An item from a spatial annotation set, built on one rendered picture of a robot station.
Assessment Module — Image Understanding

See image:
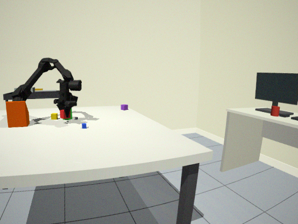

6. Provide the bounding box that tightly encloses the purple block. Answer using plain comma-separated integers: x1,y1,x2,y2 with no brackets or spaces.
120,104,128,110

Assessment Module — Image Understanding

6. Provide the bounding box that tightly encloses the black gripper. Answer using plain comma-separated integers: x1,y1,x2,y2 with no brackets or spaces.
54,90,77,117

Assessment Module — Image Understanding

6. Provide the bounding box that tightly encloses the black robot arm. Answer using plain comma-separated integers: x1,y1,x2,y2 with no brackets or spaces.
11,58,82,101

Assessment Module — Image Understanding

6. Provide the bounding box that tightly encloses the yellow block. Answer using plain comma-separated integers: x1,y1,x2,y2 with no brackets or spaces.
51,113,58,120

